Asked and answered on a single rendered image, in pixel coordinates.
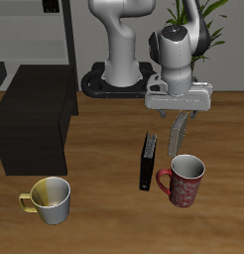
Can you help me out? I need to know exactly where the dark brown desk caddy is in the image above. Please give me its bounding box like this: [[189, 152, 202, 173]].
[[0, 63, 79, 177]]

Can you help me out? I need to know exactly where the grey shelving unit, dark post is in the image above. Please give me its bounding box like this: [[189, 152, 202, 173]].
[[0, 0, 79, 116]]

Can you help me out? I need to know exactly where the red patterned mug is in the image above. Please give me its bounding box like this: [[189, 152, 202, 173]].
[[156, 154, 206, 209]]

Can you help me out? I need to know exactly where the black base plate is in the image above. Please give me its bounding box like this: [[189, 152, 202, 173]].
[[80, 62, 159, 99]]

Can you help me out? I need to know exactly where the yellow and white mug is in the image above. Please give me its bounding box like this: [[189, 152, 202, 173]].
[[18, 177, 72, 226]]

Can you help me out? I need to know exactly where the green pot plant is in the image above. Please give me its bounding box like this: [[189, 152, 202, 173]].
[[165, 0, 230, 72]]

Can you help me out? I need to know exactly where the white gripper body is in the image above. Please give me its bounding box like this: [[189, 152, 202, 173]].
[[144, 81, 214, 112]]

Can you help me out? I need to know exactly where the small black box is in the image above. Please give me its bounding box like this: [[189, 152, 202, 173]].
[[42, 0, 61, 14]]

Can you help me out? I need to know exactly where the grey-beige book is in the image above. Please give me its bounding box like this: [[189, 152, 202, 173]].
[[167, 111, 189, 159]]

